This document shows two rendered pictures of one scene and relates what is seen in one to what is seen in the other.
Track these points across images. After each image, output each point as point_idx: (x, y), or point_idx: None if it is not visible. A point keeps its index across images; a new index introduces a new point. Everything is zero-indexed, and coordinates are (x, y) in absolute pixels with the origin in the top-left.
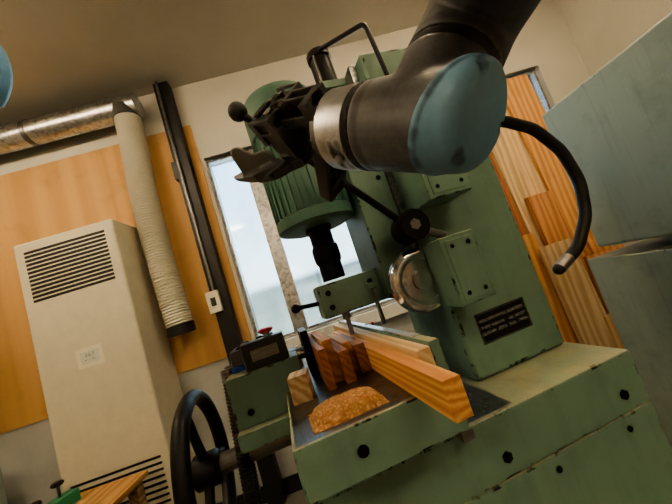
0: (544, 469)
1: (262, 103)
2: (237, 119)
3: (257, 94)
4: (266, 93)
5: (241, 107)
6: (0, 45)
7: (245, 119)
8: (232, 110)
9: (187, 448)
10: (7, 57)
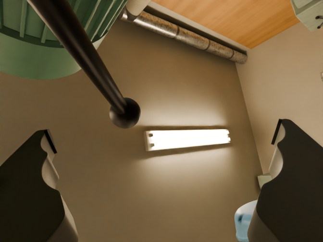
0: None
1: (65, 68)
2: (136, 112)
3: (65, 75)
4: (50, 75)
5: (120, 124)
6: (243, 224)
7: (126, 109)
8: (134, 125)
9: None
10: (249, 223)
